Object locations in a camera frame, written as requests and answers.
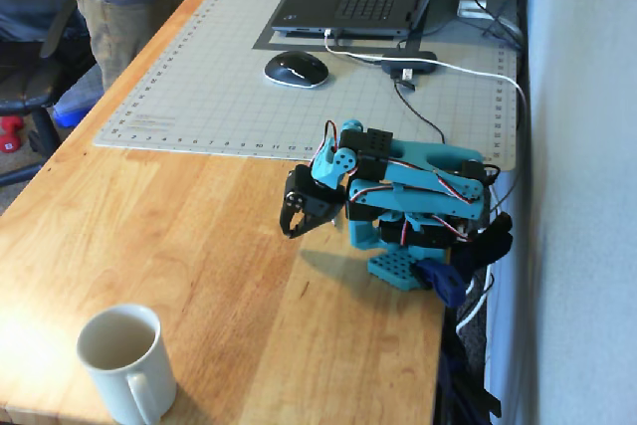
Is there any black USB hub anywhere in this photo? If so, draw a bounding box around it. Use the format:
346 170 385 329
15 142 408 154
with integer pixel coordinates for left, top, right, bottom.
380 50 439 93

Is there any blue clamp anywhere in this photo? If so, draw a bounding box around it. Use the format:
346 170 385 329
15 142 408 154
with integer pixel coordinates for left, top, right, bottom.
415 258 469 308

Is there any grey cutting mat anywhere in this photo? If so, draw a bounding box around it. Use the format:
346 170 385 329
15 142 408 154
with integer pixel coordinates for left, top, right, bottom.
93 0 519 172

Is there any red dumbbell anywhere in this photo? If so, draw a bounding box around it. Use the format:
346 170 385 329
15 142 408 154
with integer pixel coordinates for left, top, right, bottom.
0 114 26 155

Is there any white cable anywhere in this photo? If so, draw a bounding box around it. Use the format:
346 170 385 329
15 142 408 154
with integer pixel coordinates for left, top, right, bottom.
322 28 530 197

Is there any silver stand base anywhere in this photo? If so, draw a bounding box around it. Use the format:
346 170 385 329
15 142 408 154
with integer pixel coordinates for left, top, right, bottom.
456 0 519 23

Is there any white ceramic mug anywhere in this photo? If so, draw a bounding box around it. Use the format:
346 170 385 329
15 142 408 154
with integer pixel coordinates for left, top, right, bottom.
76 303 178 425

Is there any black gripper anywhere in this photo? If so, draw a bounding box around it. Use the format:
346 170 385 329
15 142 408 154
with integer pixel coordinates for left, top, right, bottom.
278 164 346 241

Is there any black computer mouse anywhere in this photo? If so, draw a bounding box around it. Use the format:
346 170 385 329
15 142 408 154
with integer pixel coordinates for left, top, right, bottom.
263 50 330 90

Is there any tangled thin black cable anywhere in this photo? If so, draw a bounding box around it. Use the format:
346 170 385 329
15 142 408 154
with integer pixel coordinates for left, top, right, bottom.
475 0 527 51

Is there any black office chair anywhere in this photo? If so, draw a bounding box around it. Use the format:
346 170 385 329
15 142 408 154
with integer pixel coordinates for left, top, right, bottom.
0 0 99 187

